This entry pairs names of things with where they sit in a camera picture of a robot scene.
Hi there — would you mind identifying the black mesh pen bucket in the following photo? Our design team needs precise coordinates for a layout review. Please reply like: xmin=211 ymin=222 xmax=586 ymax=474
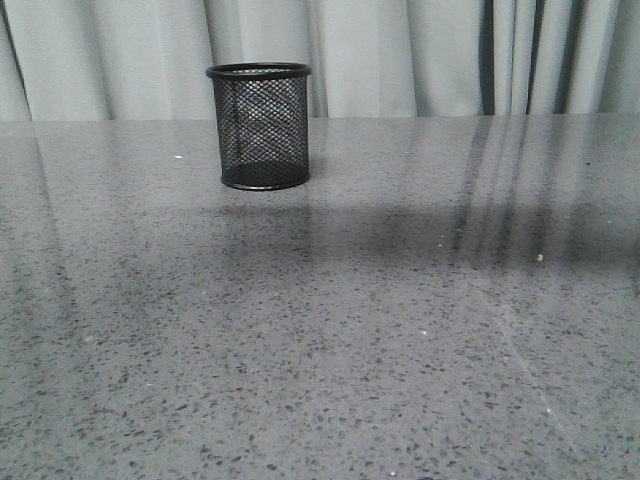
xmin=206 ymin=62 xmax=312 ymax=191

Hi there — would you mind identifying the light grey curtain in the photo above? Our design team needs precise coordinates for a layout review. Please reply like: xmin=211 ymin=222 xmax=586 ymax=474
xmin=1 ymin=1 xmax=639 ymax=121

